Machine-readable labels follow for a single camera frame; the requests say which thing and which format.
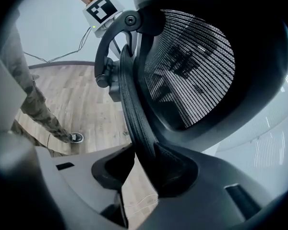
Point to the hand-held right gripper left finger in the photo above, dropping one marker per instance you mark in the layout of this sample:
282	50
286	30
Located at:
74	188

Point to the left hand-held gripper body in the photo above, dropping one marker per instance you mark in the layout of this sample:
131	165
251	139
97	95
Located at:
102	11

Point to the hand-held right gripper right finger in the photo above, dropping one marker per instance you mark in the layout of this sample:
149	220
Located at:
206	188

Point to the black mesh office chair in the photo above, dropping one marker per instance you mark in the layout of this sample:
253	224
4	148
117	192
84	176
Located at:
194	68

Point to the person's left shoe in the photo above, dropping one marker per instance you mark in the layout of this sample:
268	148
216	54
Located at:
76	137

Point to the camouflage trousers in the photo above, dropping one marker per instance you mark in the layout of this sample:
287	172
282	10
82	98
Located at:
36	99

